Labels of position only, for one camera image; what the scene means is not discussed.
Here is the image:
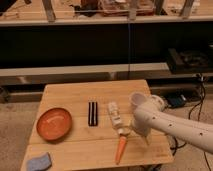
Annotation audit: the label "orange ceramic bowl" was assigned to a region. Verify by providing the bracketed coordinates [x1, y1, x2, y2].
[36, 108, 72, 141]

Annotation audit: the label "blue sponge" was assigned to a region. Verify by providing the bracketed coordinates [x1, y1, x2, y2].
[26, 153, 52, 171]

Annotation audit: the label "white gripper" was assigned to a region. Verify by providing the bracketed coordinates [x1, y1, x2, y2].
[124, 120, 150, 144]

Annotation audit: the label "translucent plastic cup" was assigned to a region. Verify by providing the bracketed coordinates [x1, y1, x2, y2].
[129, 92, 147, 108]

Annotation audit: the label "white tube bottle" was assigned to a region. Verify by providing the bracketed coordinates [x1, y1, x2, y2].
[108, 102, 128, 136]

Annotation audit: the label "black equipment box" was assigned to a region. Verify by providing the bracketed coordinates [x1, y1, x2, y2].
[166, 48, 213, 74]

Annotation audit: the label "black striped rectangular block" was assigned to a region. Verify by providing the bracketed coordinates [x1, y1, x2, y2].
[88, 101, 98, 126]

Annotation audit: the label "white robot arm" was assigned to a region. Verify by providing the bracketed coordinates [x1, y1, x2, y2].
[129, 92, 213, 154]

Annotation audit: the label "grey metal shelf rail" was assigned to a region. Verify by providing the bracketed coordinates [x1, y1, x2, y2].
[0, 63, 171, 85]

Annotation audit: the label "wooden table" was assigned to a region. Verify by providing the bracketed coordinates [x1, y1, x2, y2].
[19, 79, 175, 171]

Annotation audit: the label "orange pepper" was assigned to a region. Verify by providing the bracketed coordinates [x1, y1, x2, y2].
[115, 136, 127, 164]

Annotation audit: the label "black power adapter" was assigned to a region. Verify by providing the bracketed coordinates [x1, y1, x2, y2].
[166, 94, 186, 108]

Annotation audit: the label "black cables on floor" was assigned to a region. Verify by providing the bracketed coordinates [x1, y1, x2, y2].
[156, 74, 213, 171]

